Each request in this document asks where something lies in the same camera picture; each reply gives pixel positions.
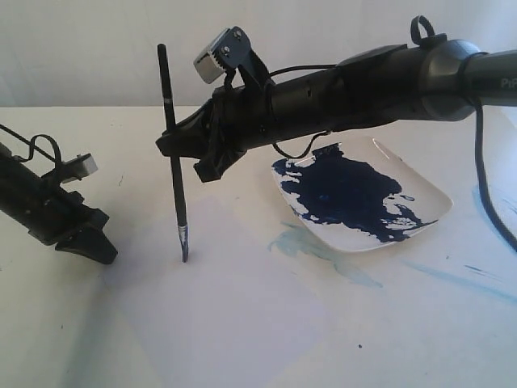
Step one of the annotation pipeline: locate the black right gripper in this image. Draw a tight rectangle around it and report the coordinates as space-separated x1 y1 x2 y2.
156 82 279 182

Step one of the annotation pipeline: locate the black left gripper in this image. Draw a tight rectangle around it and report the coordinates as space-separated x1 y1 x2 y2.
23 192 118 265

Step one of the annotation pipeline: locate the black paintbrush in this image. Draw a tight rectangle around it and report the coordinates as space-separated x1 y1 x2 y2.
157 43 189 264

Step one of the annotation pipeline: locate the white paper sheet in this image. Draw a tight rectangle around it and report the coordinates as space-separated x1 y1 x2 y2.
104 198 327 387

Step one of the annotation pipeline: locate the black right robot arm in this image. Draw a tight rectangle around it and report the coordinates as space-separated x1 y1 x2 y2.
157 40 516 182

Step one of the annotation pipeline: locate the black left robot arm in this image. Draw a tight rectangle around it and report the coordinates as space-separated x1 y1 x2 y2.
1 145 118 264

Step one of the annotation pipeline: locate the white square paint plate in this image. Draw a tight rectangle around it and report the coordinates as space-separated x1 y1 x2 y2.
271 137 453 253

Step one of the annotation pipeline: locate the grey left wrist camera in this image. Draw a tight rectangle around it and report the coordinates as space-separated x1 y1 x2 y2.
59 153 98 183

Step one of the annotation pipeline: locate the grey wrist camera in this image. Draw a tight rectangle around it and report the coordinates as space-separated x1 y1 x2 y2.
59 153 98 183
193 26 251 84

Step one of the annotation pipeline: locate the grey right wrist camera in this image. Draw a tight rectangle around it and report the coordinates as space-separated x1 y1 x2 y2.
193 26 251 84

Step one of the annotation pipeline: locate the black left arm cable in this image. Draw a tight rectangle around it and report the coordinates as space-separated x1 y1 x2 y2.
0 124 64 171

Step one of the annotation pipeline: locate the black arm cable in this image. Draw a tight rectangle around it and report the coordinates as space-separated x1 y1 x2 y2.
0 124 64 171
224 14 517 243

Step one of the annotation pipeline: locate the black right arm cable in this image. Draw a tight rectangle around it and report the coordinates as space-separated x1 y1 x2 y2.
224 14 517 243

